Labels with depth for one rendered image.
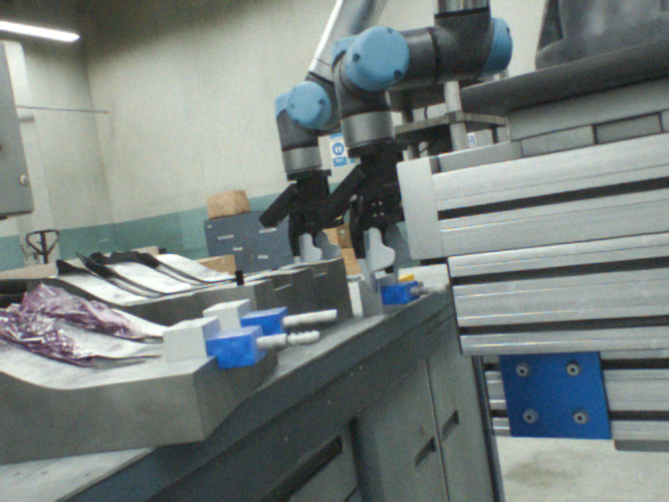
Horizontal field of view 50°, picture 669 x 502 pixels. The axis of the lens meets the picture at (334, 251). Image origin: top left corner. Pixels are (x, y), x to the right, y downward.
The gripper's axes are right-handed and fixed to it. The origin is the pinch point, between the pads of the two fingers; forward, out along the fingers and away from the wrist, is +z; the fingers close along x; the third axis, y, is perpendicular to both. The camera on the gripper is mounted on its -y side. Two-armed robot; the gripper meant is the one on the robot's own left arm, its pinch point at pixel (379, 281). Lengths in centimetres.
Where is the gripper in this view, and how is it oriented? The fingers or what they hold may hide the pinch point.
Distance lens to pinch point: 107.6
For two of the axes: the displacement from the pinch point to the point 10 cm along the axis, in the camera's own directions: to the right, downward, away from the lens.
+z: 1.6, 9.9, 0.5
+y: 8.1, -1.0, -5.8
